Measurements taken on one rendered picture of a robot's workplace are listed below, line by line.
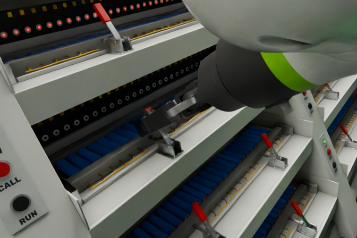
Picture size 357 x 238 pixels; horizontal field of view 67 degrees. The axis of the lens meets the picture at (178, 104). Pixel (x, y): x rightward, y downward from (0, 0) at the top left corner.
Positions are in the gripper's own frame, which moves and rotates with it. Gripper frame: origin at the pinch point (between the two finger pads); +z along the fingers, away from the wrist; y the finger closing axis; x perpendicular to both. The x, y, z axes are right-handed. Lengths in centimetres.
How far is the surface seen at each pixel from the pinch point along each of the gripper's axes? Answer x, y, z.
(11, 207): -0.1, -23.6, -2.7
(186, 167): -9.8, 0.5, -0.1
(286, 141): -23.7, 37.3, 5.3
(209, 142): -8.8, 7.4, -0.7
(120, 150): -1.5, -6.1, 4.4
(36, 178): 1.3, -20.1, -2.5
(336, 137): -39, 70, 9
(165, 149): -5.2, -0.9, 0.3
